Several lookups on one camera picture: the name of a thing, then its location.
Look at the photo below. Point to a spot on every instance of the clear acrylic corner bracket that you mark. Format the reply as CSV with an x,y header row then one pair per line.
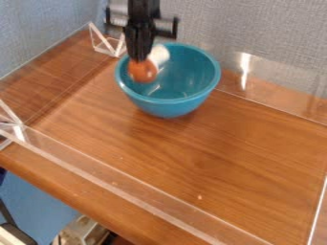
x,y
104,44

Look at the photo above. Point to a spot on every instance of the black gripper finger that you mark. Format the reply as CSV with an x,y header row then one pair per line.
x,y
144,41
131,39

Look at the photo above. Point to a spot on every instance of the clear acrylic front barrier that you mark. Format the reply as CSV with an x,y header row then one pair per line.
x,y
190,218

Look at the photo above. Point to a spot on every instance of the white box under table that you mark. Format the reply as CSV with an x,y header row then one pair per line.
x,y
82,232

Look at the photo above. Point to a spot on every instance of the clear acrylic left bracket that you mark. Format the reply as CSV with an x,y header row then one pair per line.
x,y
10,124

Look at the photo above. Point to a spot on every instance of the clear acrylic barrier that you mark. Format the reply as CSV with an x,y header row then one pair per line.
x,y
275,84
190,218

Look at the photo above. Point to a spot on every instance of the clear acrylic back barrier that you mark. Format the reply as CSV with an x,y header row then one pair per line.
x,y
275,84

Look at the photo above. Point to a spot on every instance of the blue plastic bowl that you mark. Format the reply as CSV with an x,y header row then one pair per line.
x,y
186,81

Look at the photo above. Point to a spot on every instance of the brown and white toy mushroom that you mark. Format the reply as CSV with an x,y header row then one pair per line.
x,y
143,71

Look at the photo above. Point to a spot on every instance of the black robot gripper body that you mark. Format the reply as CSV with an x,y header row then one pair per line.
x,y
142,11

